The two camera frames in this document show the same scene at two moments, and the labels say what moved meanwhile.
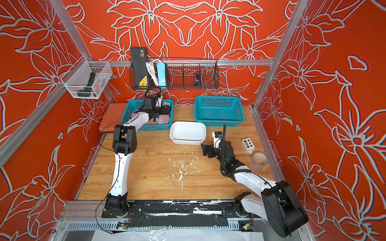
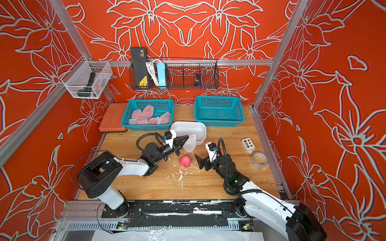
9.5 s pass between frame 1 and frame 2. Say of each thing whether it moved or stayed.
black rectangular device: stayed
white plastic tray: stayed
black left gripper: moved
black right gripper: moved
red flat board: stayed
